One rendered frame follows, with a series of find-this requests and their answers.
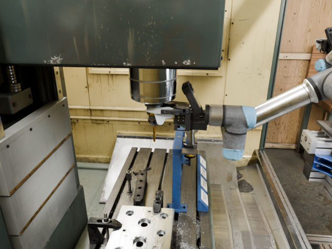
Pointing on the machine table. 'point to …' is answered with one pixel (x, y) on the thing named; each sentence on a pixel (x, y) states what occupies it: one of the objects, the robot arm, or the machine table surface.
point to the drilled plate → (128, 223)
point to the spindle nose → (152, 85)
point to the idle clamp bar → (140, 188)
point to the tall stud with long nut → (129, 181)
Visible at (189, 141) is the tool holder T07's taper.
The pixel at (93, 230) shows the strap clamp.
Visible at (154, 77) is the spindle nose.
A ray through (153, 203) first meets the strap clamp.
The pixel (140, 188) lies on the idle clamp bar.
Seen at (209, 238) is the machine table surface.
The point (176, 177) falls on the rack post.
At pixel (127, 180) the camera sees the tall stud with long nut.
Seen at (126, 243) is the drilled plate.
